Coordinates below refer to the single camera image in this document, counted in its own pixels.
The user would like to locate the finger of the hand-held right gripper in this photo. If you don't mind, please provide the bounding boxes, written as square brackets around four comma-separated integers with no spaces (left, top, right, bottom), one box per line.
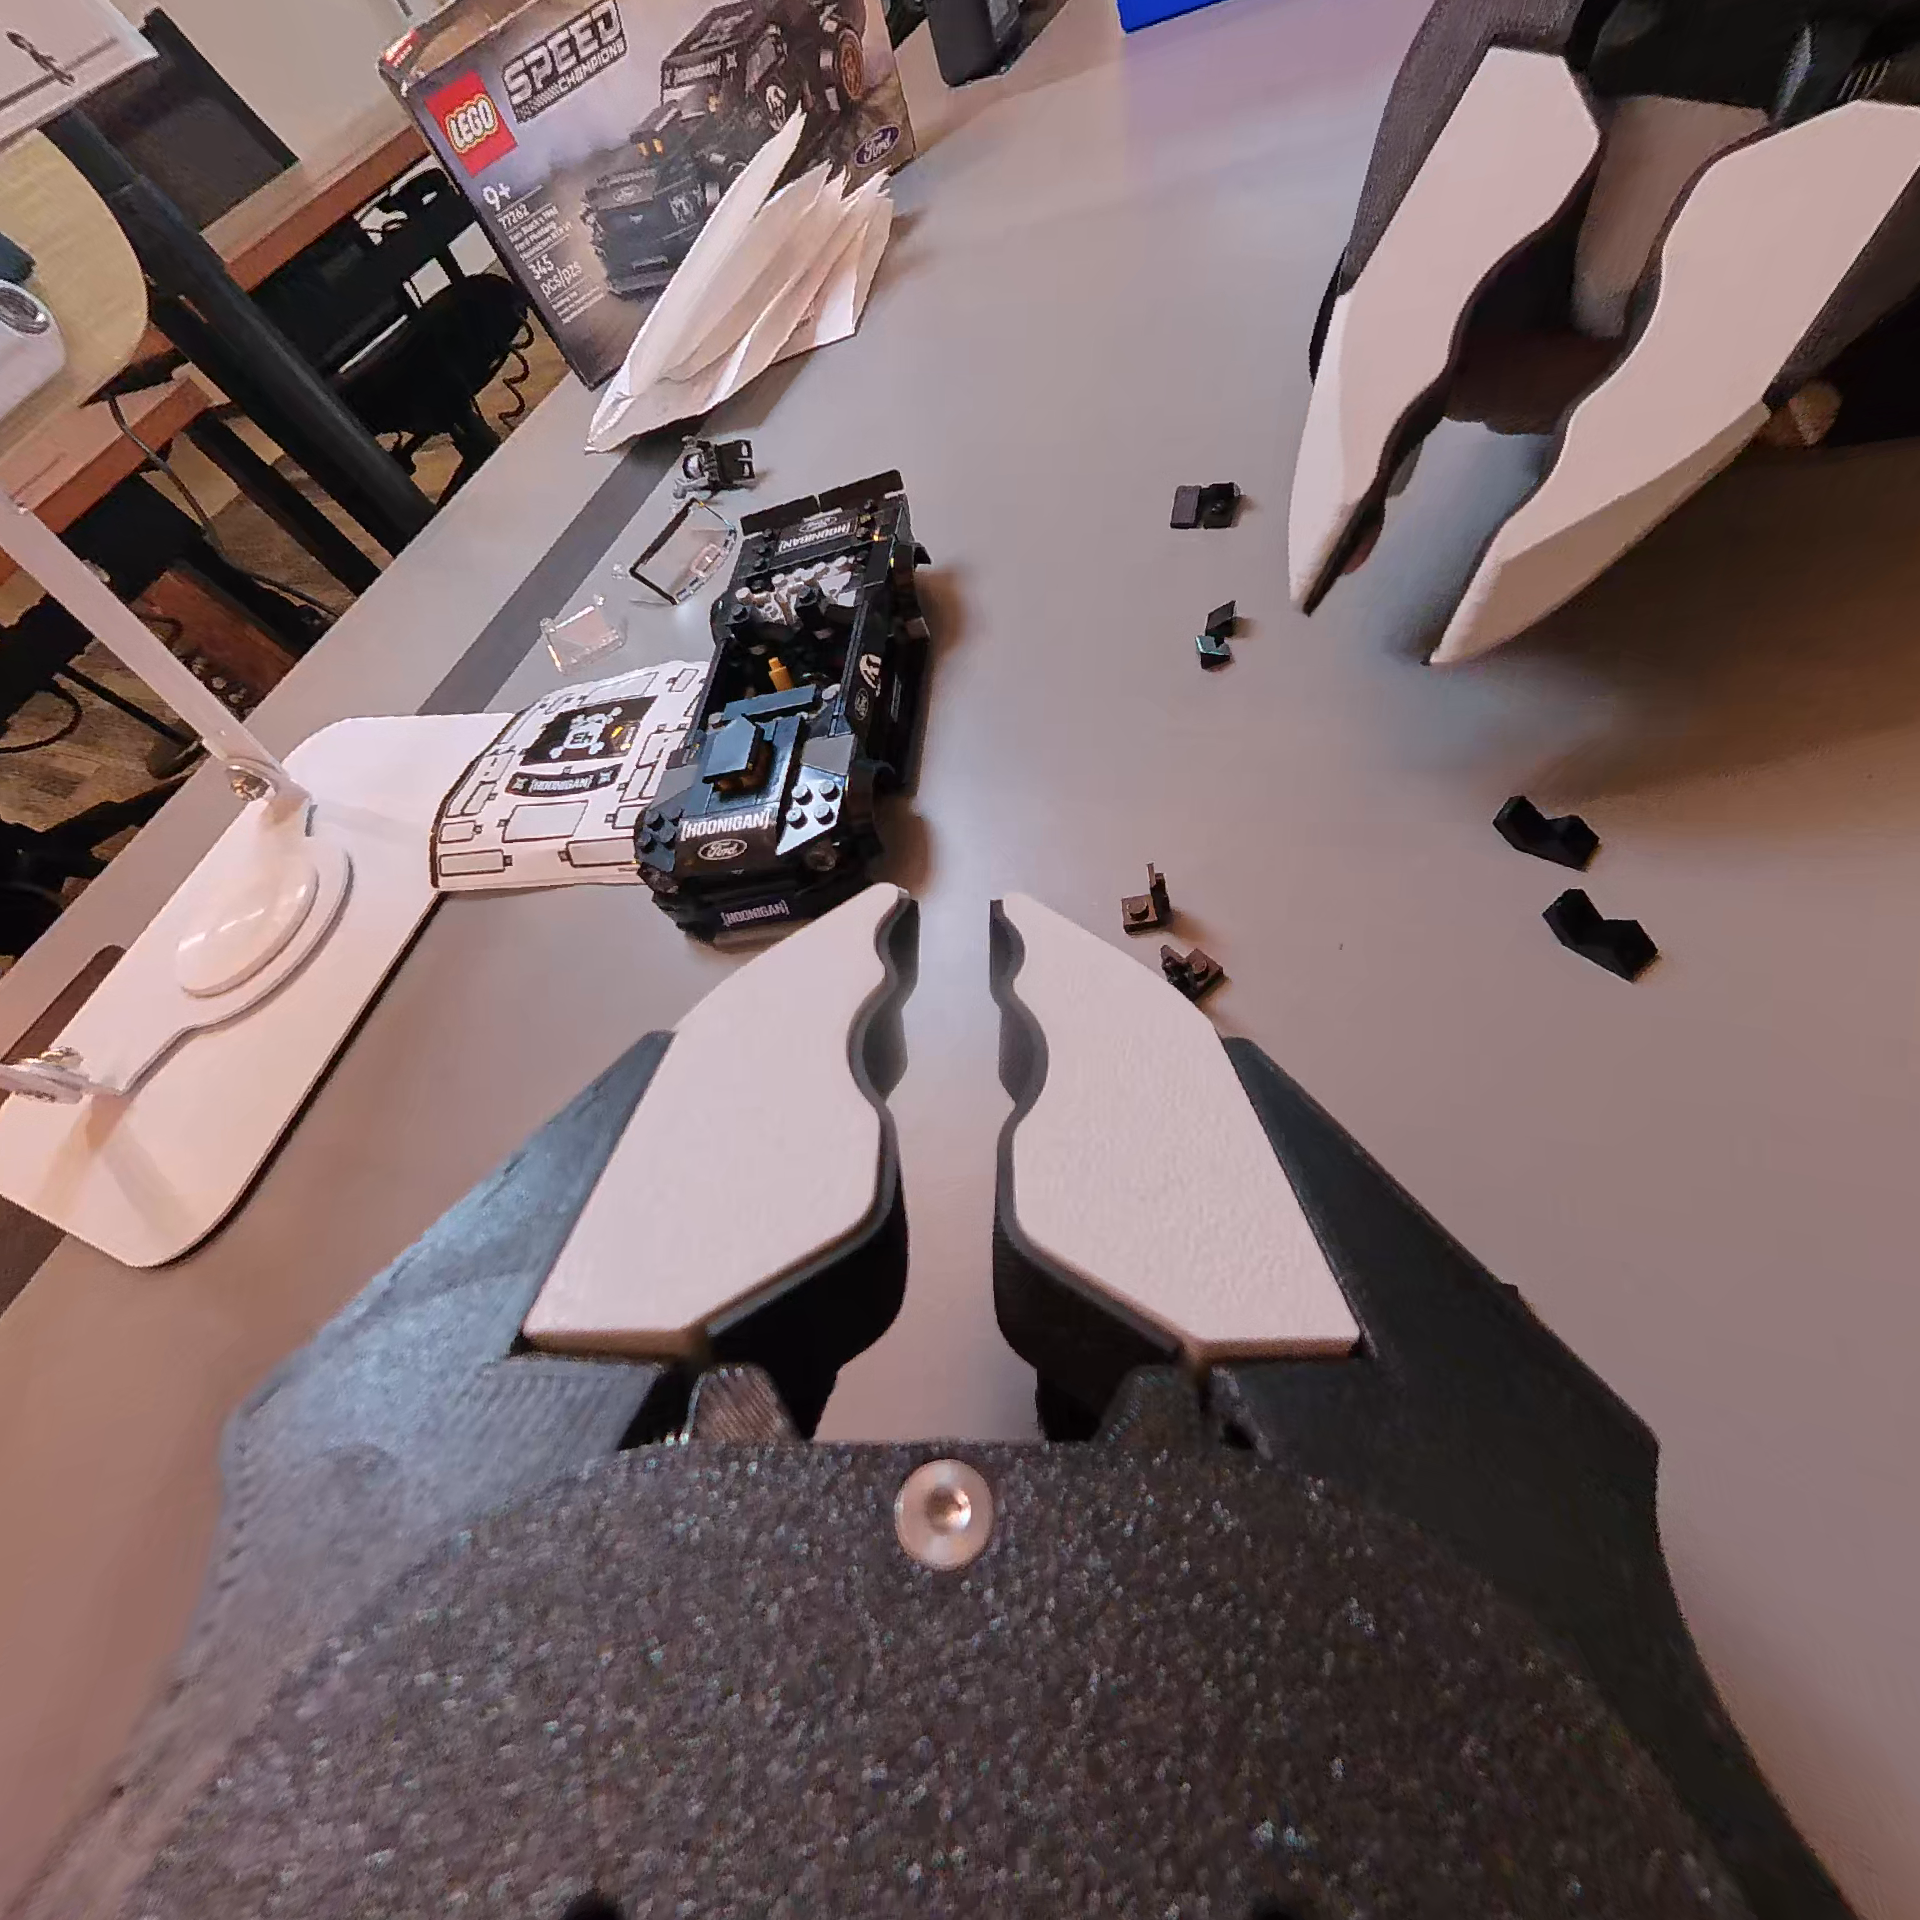
[1287,46,1607,617]
[1425,97,1920,666]

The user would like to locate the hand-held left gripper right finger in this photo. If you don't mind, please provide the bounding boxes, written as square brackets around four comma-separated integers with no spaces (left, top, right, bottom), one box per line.
[988,891,1366,1444]

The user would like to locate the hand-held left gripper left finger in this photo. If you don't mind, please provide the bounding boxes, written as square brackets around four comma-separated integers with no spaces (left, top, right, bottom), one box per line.
[521,883,921,1444]

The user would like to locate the black lego car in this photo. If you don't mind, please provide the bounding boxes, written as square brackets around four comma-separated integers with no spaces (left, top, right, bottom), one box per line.
[634,468,934,953]

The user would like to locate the black lego slope brick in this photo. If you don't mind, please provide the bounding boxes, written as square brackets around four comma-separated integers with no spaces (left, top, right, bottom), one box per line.
[1493,795,1601,874]
[1542,886,1662,985]

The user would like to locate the transparent lego windshield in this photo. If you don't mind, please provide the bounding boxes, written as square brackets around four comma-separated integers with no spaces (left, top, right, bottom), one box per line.
[622,504,740,605]

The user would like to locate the lego set box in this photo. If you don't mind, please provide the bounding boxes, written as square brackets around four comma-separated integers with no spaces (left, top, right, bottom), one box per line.
[377,0,921,389]

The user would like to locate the white sticker sheet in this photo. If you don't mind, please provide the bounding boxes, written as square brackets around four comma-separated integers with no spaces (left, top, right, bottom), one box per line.
[429,660,713,893]

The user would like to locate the white book stand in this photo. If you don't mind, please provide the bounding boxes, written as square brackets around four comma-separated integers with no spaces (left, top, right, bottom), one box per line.
[0,128,511,1269]

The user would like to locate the pile of white paper bags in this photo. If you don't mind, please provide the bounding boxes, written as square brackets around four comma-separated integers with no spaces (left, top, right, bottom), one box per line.
[586,157,898,453]

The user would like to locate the black office chair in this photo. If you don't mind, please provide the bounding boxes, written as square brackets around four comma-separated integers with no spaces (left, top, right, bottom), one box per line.
[276,270,534,482]

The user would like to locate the black tripod pole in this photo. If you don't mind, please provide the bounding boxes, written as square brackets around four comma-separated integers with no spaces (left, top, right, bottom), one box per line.
[45,105,436,602]

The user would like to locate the wooden desk with black legs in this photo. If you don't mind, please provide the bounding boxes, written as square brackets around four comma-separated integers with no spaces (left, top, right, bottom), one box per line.
[0,128,453,541]

